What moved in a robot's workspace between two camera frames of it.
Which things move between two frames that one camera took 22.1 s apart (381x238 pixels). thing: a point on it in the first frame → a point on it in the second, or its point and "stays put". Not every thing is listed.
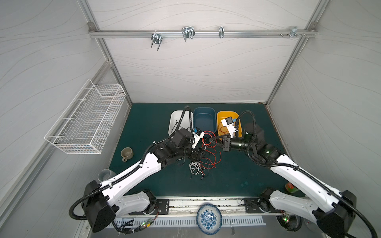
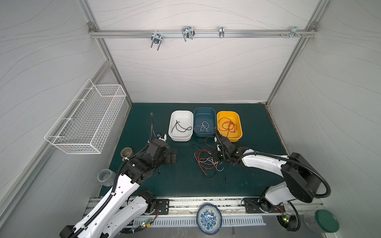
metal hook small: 222,31 stays put
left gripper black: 196,156 → 168,160
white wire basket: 83,128 stays put
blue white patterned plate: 209,219 stays put
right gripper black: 225,143 → 222,148
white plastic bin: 184,122 stays put
